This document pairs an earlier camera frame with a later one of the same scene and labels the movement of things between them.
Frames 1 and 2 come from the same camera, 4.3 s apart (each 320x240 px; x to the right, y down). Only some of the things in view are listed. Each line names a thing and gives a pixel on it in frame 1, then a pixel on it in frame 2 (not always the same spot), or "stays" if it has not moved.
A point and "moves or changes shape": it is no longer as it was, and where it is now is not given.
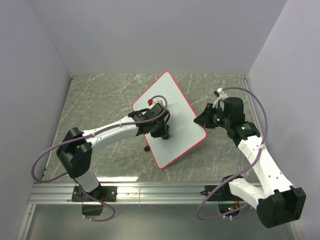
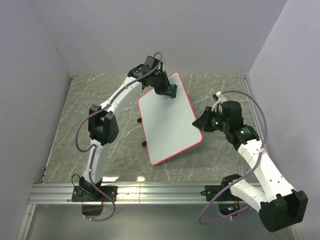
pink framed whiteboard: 184,132 moves or changes shape
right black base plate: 222,194 stays
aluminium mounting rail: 159,194 stays
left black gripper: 160,134 -> 164,90
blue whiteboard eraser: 166,128 -> 174,89
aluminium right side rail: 245,86 stays
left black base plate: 105,193 stays
